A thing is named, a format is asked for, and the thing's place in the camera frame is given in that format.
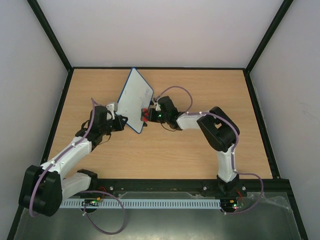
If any controller circuit board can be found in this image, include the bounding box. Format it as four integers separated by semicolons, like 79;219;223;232
80;197;104;207
220;199;244;213

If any left controller circuit board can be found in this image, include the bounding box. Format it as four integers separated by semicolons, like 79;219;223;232
80;197;104;207

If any small blue-framed whiteboard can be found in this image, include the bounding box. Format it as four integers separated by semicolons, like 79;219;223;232
116;67;154;134

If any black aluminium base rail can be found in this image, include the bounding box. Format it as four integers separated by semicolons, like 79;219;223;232
57;178;292;198

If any red whiteboard eraser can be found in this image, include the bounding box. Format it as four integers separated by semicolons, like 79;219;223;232
141;108;150;123

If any black enclosure frame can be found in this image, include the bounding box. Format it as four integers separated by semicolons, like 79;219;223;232
4;0;311;240

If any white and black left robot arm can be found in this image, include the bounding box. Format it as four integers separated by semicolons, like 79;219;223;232
18;102;128;217

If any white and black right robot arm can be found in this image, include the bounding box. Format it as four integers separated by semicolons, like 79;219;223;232
141;96;240;196

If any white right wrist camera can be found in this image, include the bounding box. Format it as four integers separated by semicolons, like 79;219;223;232
151;97;161;112

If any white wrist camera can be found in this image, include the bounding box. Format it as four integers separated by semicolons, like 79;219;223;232
151;97;161;112
105;102;118;120

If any light blue slotted cable duct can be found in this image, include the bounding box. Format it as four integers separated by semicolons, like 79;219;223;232
60;198;221;210

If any right controller circuit board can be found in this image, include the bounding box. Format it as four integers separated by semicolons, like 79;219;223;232
220;199;244;213

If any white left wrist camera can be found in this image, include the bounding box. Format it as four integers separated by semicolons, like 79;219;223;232
105;102;118;120

